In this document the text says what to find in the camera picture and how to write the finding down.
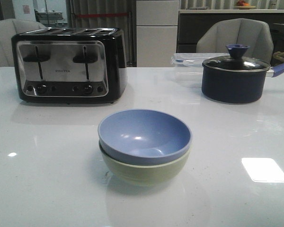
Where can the blue bowl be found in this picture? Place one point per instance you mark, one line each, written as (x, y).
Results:
(144, 137)

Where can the green bowl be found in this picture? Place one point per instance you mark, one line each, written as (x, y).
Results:
(145, 175)

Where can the clear plastic storage container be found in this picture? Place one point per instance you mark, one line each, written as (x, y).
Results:
(188, 66)

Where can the white refrigerator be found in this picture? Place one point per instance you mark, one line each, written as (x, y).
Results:
(156, 32)

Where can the black and chrome toaster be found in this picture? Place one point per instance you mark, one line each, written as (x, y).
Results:
(70, 65)

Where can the grey upholstered chair right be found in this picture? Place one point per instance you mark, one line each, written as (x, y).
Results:
(252, 33)

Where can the grey upholstered chair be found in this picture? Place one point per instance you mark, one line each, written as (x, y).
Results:
(252, 33)
(9, 28)

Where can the fruit plate on counter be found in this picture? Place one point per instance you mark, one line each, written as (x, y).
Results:
(242, 4)

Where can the olive cushion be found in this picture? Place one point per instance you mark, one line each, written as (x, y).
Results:
(278, 58)

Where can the grey upholstered chair left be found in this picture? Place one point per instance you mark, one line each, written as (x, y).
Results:
(9, 28)

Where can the blue saucepan with handle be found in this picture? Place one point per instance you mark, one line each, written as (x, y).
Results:
(237, 86)

